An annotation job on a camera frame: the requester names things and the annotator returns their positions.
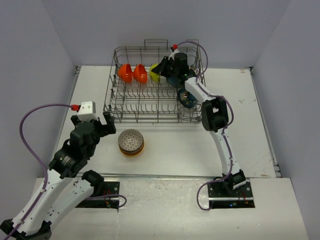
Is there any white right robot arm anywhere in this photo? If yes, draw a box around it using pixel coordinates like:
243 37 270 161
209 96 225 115
152 52 246 197

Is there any mint green bowl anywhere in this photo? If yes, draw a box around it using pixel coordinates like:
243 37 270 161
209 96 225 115
119 146 144 152

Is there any blue floral bowl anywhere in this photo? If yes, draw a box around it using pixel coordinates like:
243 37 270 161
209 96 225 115
177 88 198 109

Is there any orange bowl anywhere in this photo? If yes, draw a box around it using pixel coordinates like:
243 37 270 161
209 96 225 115
133 64 148 84
117 63 133 83

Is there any yellow ribbed bowl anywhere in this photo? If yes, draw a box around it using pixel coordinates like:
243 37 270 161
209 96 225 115
121 150 143 158

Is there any black striped bowl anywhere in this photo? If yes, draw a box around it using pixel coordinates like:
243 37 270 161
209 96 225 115
189 65 197 77

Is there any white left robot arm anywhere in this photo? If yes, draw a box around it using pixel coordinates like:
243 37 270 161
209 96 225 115
0 111 116 240

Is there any lime green bowl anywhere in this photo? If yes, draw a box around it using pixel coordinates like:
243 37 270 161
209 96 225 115
149 63 161 83

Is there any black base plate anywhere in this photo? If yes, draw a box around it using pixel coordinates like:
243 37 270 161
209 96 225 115
76 181 120 210
207 181 255 210

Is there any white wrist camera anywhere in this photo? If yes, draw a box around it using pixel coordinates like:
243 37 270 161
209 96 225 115
71 101 98 122
168 44 180 60

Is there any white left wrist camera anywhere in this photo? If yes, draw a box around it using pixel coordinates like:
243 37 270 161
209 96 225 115
71 101 98 122

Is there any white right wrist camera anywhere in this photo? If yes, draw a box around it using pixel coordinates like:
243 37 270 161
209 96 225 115
168 44 180 60

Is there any orange bowl far left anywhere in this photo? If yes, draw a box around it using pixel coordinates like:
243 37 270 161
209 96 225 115
117 63 133 83

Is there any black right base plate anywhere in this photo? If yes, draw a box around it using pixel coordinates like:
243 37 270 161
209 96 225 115
207 181 255 210

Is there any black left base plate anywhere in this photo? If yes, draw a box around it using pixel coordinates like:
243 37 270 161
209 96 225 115
76 181 120 210

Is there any right aluminium table rail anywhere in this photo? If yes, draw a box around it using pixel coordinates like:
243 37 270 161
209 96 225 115
248 66 283 178

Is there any dark blue glazed bowl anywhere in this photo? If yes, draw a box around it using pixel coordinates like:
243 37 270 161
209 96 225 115
166 75 186 88

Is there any brown patterned white bowl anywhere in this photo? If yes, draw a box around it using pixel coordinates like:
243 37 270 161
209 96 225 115
117 129 144 151

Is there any grey wire dish rack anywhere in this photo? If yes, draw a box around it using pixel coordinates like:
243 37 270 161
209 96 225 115
103 39 202 123

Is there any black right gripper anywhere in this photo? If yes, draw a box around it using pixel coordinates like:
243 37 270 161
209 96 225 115
151 56 179 78

